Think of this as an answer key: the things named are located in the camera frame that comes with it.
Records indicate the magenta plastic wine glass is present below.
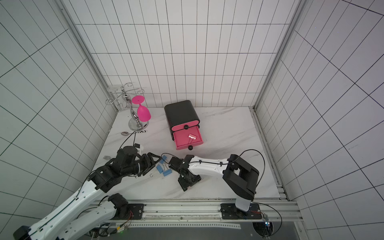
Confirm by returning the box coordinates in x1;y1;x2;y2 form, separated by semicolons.
132;96;152;122

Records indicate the black drawer cabinet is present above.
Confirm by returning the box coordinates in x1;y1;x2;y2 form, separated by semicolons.
164;100;200;141

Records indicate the blue binder clip lower left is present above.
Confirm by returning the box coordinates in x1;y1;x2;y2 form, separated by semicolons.
163;169;173;177

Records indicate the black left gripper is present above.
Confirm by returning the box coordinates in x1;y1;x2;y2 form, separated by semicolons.
122;152;162;178

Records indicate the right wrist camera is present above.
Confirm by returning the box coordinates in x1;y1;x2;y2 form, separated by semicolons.
169;157;183;172

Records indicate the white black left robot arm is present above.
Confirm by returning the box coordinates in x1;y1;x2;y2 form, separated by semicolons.
13;145;163;240

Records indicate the chrome glass rack stand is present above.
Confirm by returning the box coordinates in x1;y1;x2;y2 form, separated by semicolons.
115;82;149;132

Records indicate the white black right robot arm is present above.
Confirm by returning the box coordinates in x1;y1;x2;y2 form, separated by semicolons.
169;155;260;213

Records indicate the clear wine glass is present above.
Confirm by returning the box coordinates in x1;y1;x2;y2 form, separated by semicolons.
105;85;127;111

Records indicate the pink top drawer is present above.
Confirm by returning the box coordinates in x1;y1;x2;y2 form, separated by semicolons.
171;120;200;132

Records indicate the pink drawer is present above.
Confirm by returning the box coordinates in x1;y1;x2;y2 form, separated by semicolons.
171;120;200;132
173;126;204;150

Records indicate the pink binder clip lone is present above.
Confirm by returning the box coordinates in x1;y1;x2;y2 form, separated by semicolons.
189;134;197;140

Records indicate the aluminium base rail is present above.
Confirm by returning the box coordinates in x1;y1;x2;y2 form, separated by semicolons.
109;198;303;229

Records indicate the blue binder clip far left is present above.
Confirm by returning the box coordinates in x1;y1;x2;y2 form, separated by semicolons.
150;165;164;178

